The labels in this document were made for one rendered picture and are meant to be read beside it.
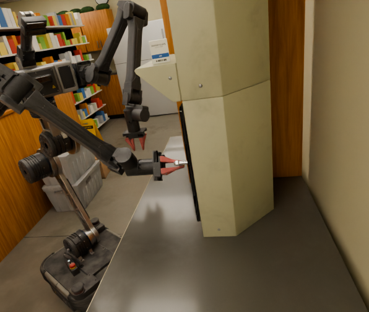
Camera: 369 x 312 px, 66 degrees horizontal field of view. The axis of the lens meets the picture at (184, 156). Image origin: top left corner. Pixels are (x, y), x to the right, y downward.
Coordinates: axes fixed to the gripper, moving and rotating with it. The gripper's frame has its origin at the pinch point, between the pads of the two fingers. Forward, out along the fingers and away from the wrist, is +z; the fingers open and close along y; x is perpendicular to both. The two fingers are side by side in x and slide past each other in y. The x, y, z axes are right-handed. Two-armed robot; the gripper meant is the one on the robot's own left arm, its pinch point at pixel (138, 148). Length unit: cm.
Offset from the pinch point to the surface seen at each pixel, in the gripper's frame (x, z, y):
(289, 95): -9, -19, 67
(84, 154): 143, 56, -115
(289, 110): -9, -13, 67
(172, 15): -46, -51, 33
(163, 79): -46, -37, 28
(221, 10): -45, -50, 45
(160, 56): -40, -42, 27
